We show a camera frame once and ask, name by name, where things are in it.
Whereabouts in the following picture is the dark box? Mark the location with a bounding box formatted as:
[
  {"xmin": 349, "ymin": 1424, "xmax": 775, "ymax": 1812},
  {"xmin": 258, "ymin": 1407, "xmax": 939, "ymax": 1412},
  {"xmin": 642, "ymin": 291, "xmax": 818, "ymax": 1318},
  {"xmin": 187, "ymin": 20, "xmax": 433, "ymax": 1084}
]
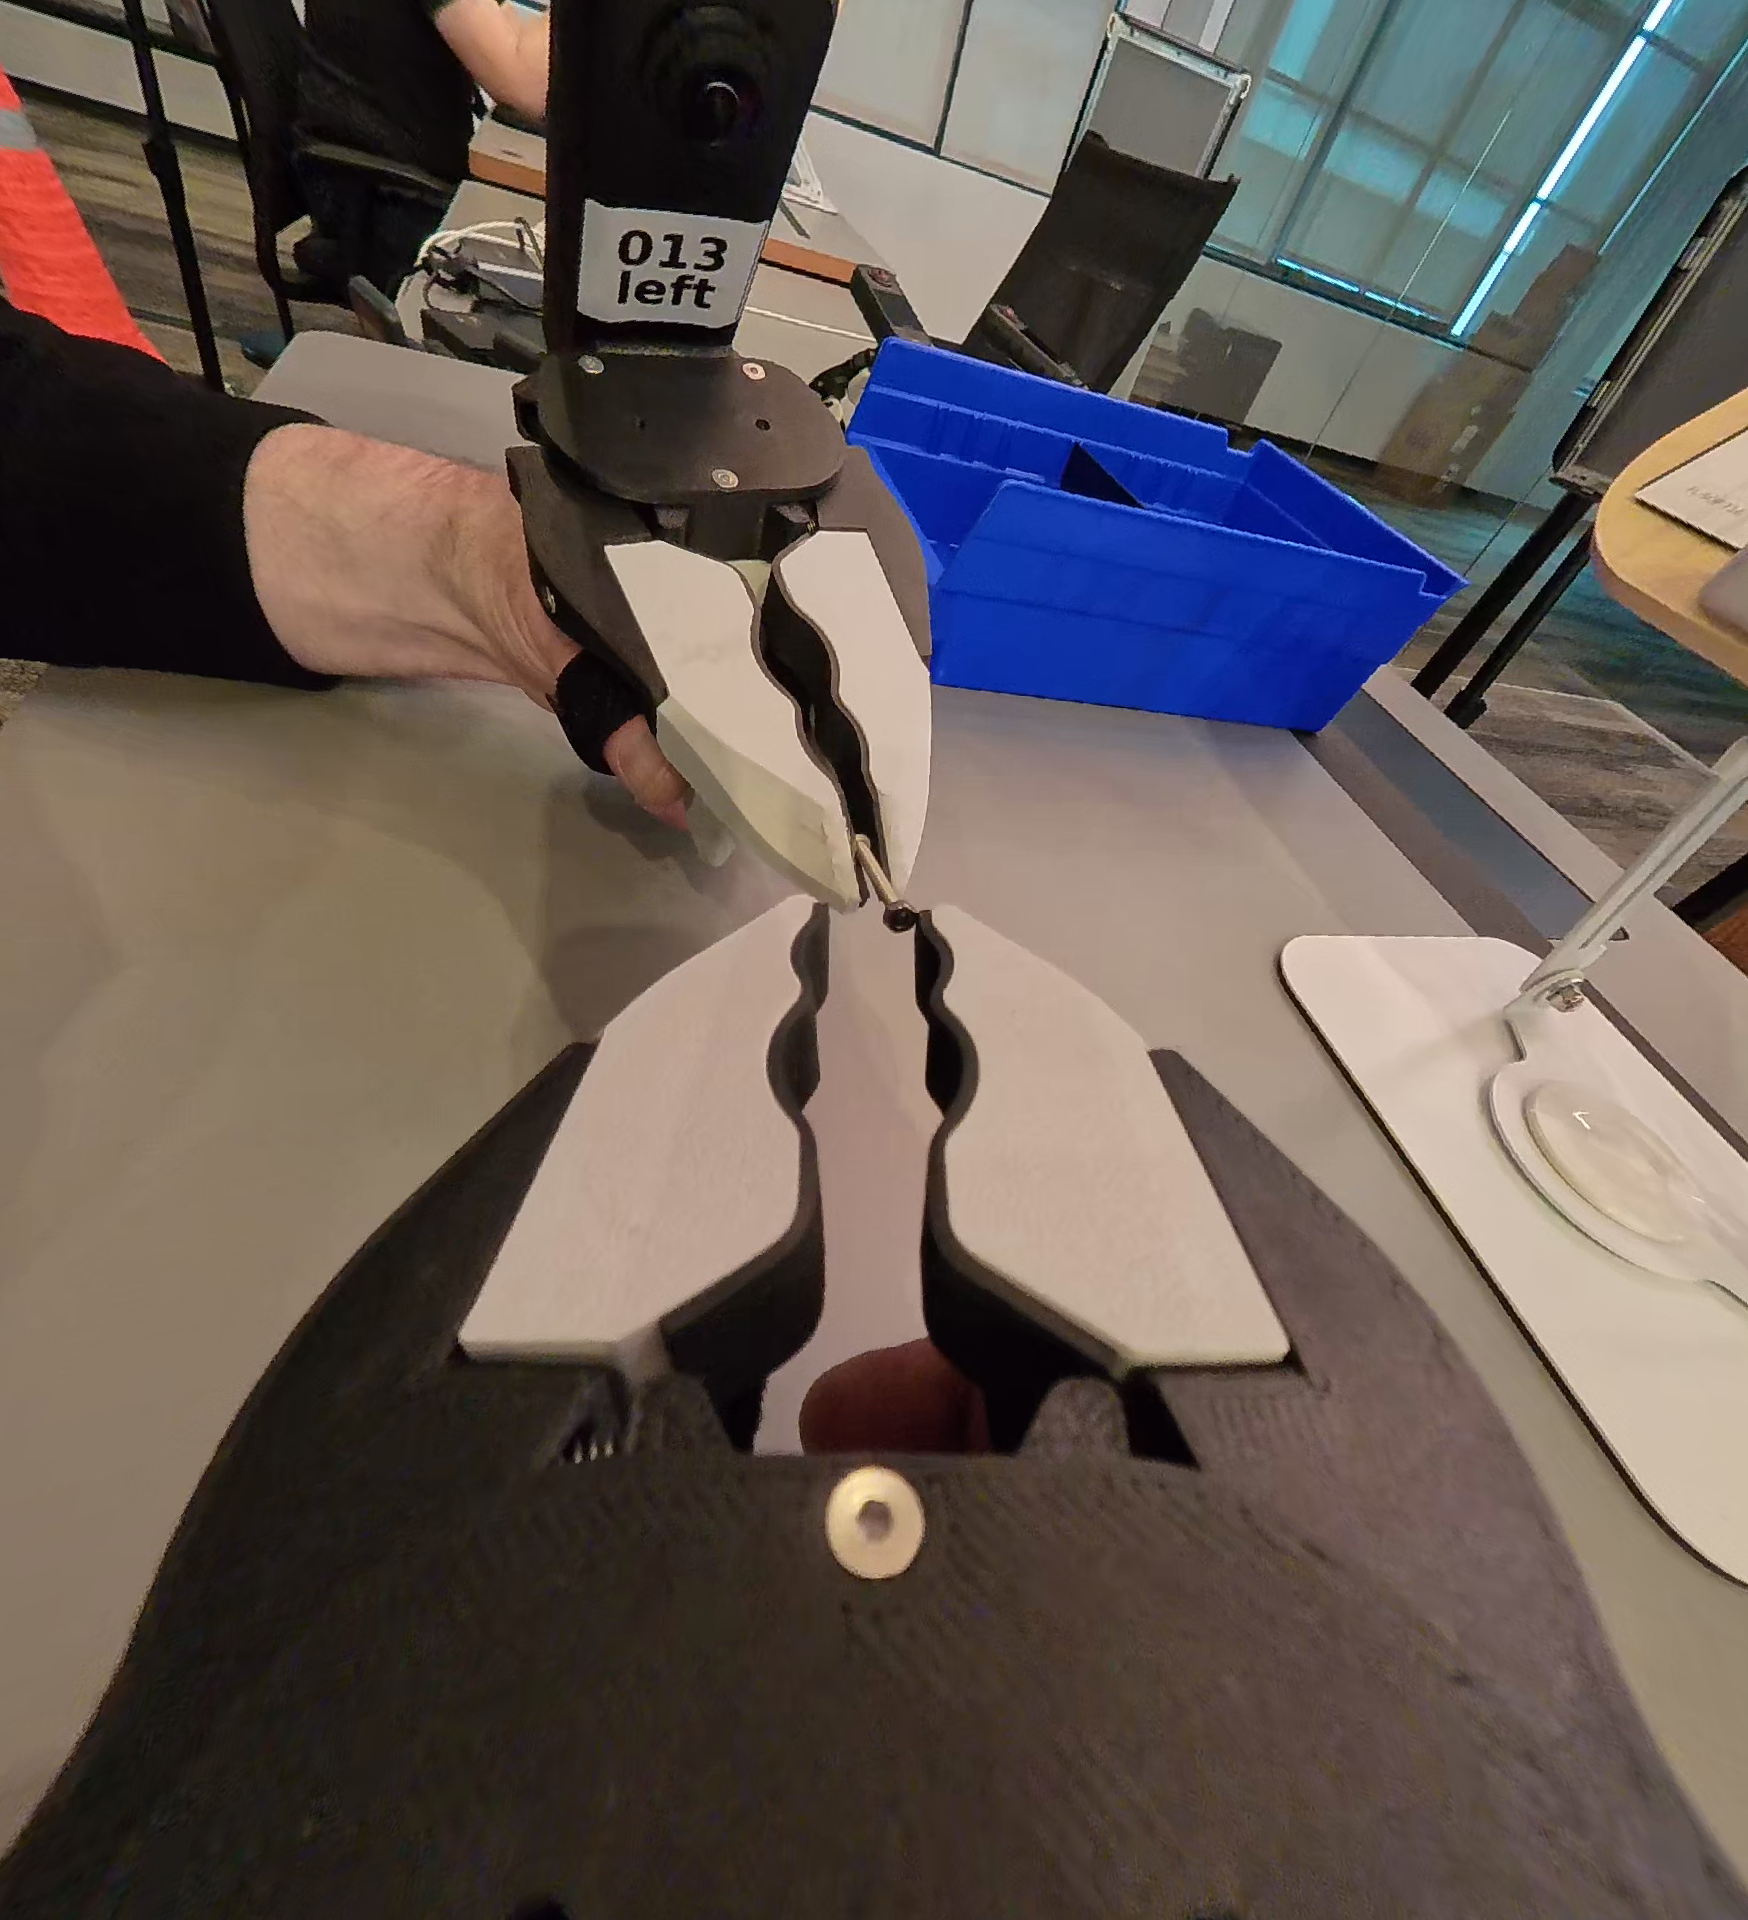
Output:
[{"xmin": 1166, "ymin": 305, "xmax": 1285, "ymax": 438}]

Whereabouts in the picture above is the black mesh office chair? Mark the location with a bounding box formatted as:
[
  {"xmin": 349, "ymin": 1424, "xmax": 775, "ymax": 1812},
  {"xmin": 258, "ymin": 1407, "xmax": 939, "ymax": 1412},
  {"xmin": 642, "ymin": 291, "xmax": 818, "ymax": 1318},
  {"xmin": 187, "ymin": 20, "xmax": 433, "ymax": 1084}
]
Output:
[{"xmin": 848, "ymin": 135, "xmax": 1244, "ymax": 394}]

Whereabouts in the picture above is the wooden round table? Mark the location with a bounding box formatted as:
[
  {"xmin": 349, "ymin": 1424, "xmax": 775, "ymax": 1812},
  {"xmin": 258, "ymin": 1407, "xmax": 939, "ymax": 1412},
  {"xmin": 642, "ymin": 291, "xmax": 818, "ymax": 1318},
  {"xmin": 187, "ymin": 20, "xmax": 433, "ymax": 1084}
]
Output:
[{"xmin": 1414, "ymin": 344, "xmax": 1748, "ymax": 739}]

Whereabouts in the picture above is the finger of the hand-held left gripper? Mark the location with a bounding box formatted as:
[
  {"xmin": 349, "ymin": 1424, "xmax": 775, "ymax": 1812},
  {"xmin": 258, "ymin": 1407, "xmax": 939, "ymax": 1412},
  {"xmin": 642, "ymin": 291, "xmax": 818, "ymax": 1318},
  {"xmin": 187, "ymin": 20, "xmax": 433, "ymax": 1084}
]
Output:
[
  {"xmin": 761, "ymin": 528, "xmax": 939, "ymax": 891},
  {"xmin": 600, "ymin": 540, "xmax": 876, "ymax": 916}
]

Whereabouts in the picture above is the white board mat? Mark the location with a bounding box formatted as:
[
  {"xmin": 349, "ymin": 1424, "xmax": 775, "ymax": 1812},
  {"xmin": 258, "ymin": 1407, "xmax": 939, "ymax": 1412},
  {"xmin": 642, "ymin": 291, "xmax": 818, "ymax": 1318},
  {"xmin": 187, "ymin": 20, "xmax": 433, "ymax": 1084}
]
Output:
[{"xmin": 1278, "ymin": 932, "xmax": 1748, "ymax": 1596}]

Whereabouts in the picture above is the white paper sheet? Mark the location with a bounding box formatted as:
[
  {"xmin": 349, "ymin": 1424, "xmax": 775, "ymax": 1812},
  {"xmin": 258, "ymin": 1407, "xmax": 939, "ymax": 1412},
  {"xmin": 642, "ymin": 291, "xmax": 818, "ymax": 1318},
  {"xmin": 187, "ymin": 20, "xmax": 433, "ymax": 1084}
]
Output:
[{"xmin": 1636, "ymin": 392, "xmax": 1748, "ymax": 553}]

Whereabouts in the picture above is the person's left forearm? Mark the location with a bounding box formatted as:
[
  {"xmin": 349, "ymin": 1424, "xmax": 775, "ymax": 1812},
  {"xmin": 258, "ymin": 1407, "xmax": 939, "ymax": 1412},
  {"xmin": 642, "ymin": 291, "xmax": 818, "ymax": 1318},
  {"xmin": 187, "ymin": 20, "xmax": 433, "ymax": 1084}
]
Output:
[{"xmin": 0, "ymin": 256, "xmax": 351, "ymax": 695}]

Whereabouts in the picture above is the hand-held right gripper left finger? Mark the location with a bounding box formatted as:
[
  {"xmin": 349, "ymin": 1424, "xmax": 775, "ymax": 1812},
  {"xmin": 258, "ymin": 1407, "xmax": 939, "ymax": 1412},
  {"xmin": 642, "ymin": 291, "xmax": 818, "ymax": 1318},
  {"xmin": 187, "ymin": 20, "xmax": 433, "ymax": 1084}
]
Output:
[{"xmin": 456, "ymin": 896, "xmax": 831, "ymax": 1426}]

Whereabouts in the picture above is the person's left hand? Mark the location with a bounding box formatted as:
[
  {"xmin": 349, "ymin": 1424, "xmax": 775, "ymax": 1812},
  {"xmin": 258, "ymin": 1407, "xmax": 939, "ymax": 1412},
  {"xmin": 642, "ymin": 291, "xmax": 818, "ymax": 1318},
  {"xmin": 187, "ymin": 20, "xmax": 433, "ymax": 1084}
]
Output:
[{"xmin": 243, "ymin": 422, "xmax": 699, "ymax": 830}]

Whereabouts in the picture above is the black framed panel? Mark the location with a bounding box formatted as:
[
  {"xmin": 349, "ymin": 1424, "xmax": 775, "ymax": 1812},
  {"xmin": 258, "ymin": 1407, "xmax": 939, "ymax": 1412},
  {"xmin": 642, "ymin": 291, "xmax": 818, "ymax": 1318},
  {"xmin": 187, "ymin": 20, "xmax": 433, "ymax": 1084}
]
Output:
[{"xmin": 1548, "ymin": 135, "xmax": 1748, "ymax": 497}]

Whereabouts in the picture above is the blue plastic bin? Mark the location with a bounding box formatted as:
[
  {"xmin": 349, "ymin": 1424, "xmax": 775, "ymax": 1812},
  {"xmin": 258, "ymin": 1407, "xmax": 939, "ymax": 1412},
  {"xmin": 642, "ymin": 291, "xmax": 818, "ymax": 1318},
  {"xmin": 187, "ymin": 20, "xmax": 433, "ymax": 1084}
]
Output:
[{"xmin": 844, "ymin": 337, "xmax": 1468, "ymax": 737}]

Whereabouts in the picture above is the orange traffic cone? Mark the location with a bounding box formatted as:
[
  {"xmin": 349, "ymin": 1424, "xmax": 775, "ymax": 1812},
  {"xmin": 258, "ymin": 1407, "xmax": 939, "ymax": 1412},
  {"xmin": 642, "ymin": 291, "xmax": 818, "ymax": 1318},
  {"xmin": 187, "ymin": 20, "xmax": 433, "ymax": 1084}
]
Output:
[{"xmin": 0, "ymin": 0, "xmax": 165, "ymax": 362}]

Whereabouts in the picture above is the stack of cardboard boxes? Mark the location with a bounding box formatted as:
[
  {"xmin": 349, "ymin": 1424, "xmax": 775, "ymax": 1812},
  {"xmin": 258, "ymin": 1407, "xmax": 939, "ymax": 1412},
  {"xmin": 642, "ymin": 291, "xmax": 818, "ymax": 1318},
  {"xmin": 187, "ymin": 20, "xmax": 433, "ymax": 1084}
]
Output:
[{"xmin": 1383, "ymin": 240, "xmax": 1599, "ymax": 486}]

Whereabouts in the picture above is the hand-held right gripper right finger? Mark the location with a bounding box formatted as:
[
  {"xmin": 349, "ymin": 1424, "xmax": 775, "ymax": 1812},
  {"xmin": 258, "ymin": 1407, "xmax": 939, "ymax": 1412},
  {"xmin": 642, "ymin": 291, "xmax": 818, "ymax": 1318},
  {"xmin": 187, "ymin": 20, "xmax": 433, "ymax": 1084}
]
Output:
[{"xmin": 911, "ymin": 904, "xmax": 1292, "ymax": 1434}]

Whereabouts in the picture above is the silver framed panel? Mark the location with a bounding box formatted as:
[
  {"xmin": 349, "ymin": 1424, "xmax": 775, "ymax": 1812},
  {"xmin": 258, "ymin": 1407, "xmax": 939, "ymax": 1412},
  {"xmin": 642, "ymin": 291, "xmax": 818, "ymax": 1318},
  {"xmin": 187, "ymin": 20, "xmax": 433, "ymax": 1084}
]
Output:
[{"xmin": 1082, "ymin": 13, "xmax": 1254, "ymax": 180}]

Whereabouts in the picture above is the black tripod pole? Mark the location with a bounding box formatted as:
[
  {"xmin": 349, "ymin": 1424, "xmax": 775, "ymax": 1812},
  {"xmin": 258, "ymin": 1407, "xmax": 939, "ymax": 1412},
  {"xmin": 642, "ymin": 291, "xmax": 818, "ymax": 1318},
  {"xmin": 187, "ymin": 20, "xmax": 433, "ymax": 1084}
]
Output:
[{"xmin": 121, "ymin": 0, "xmax": 234, "ymax": 394}]

